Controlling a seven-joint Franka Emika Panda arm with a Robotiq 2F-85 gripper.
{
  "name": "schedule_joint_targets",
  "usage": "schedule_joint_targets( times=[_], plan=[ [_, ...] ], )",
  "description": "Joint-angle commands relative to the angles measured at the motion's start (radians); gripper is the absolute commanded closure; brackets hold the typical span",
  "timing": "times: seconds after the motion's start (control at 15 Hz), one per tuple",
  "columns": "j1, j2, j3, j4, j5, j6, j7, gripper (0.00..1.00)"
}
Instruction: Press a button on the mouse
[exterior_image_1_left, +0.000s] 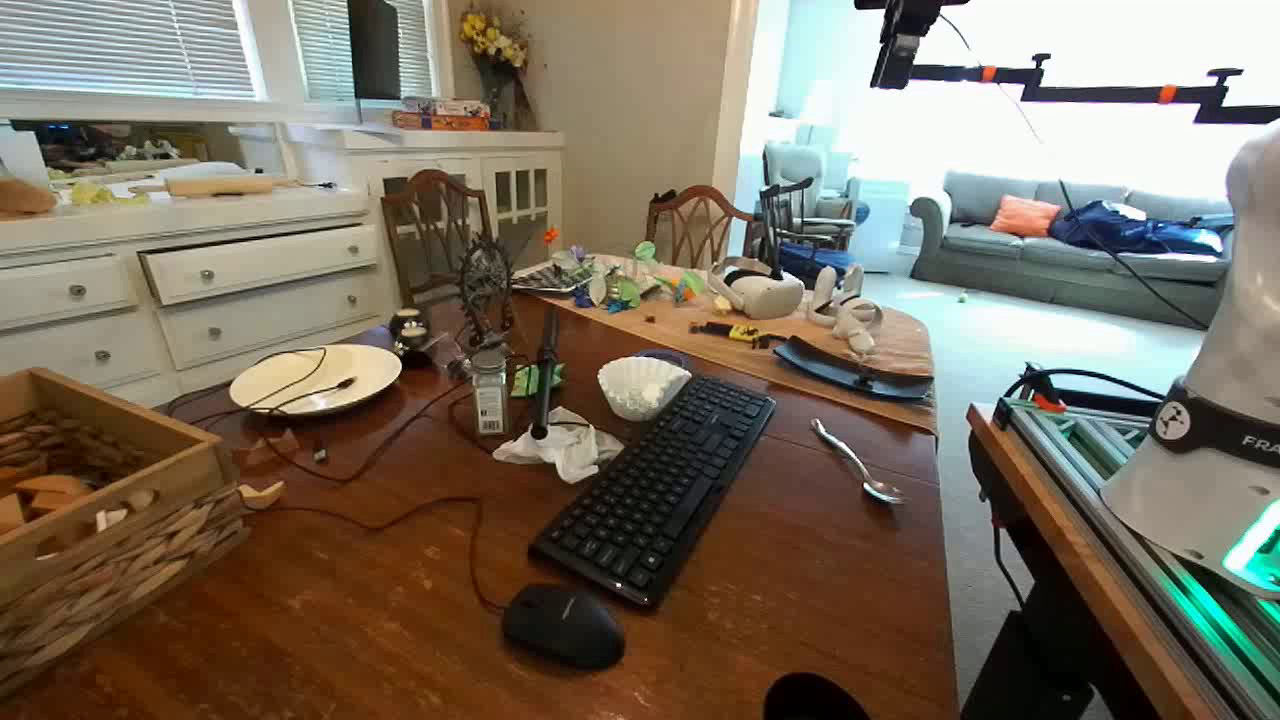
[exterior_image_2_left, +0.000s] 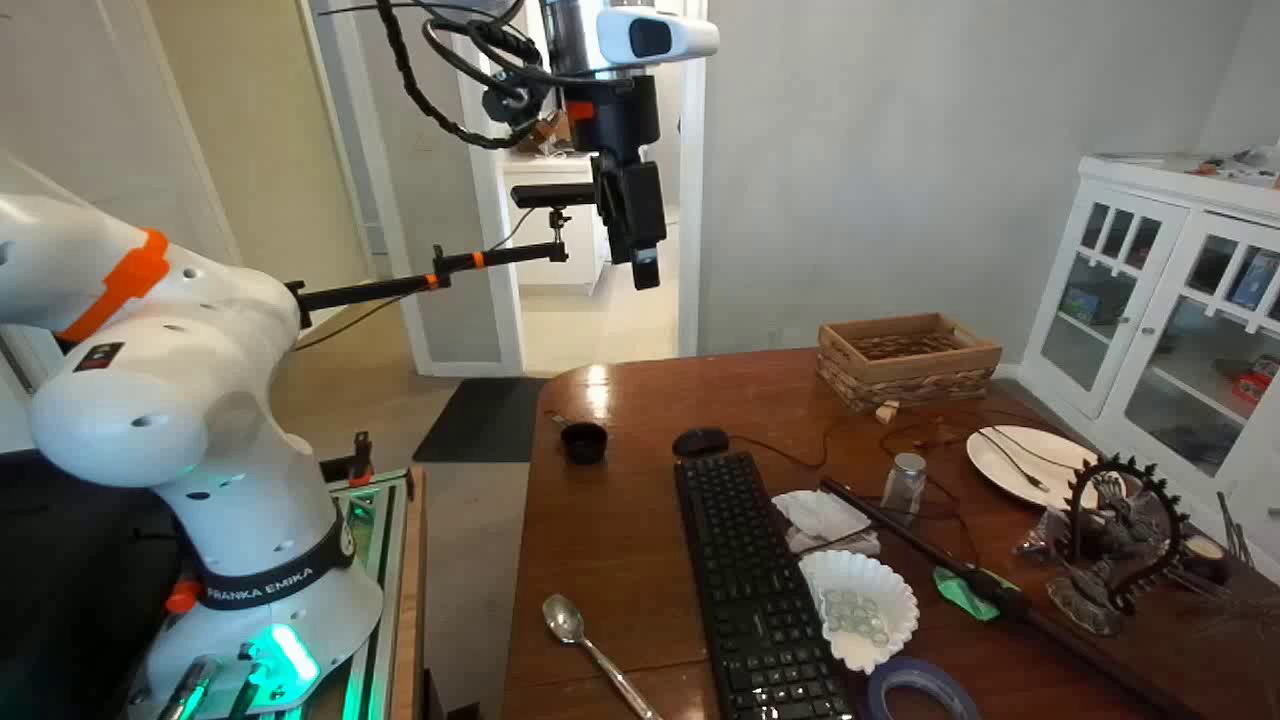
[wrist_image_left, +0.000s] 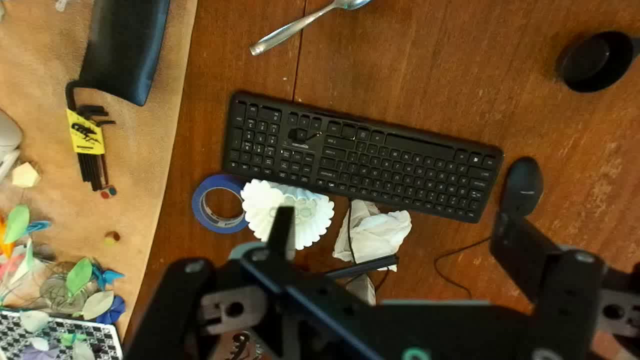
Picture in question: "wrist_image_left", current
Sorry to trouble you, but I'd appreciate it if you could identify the small cream paper scrap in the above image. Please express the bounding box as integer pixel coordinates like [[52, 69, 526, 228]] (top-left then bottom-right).
[[7, 159, 42, 189]]

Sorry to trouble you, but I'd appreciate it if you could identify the black computer mouse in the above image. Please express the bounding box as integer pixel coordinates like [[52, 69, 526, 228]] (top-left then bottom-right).
[[498, 155, 546, 217]]

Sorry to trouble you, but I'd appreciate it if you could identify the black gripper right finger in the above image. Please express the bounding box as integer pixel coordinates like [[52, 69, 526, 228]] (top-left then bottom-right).
[[489, 209, 605, 360]]

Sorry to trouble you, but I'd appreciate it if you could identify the green plastic leaf piece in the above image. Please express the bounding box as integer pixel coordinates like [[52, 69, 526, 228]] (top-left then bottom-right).
[[1, 203, 31, 246], [63, 257, 93, 295]]

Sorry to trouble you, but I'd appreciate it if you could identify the thin black cable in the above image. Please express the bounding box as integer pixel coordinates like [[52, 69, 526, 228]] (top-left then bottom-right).
[[432, 233, 495, 300]]

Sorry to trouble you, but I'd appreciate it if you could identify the black computer keyboard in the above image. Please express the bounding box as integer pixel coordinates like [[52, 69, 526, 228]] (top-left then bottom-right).
[[219, 89, 505, 226]]

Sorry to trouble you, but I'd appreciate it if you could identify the blue plastic piece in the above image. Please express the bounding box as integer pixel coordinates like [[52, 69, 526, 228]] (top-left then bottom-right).
[[90, 263, 126, 290]]

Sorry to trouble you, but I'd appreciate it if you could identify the silver metal spoon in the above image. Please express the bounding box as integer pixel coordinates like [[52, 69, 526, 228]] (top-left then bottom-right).
[[248, 0, 374, 57]]

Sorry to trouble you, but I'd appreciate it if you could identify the blue tape roll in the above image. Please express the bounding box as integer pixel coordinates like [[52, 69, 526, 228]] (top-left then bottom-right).
[[189, 172, 252, 236]]

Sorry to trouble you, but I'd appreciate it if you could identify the hex key set yellow label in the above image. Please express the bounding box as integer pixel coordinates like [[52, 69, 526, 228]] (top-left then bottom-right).
[[63, 78, 117, 199]]

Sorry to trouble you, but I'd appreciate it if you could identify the tan flat board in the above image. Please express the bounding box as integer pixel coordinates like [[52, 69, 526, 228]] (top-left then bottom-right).
[[0, 0, 200, 342]]

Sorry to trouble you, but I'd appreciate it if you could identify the black round bowl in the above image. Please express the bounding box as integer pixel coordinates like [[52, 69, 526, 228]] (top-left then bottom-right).
[[556, 28, 640, 94]]

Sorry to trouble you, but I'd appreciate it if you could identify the black white checkered board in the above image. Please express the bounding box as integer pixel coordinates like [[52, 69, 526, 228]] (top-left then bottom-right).
[[0, 307, 126, 360]]

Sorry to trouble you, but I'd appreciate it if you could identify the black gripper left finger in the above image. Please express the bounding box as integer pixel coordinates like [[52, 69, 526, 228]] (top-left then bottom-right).
[[124, 203, 298, 360]]

